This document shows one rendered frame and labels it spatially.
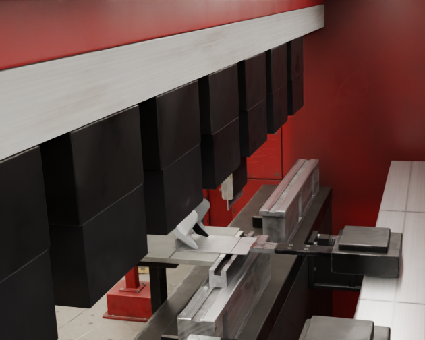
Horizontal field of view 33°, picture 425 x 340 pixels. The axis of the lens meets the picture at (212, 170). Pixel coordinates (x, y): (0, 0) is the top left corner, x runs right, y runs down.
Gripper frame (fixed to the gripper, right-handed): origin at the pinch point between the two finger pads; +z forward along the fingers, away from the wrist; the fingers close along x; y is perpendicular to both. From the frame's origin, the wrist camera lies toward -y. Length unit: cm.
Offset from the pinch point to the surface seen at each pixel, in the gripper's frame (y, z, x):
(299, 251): 14.6, 13.0, -1.8
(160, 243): -5.5, -3.8, -1.1
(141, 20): 36, -24, -47
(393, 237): 27.8, 21.7, 3.1
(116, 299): -132, 8, 157
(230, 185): 13.9, -3.6, -4.0
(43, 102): 33, -20, -68
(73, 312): -156, 0, 158
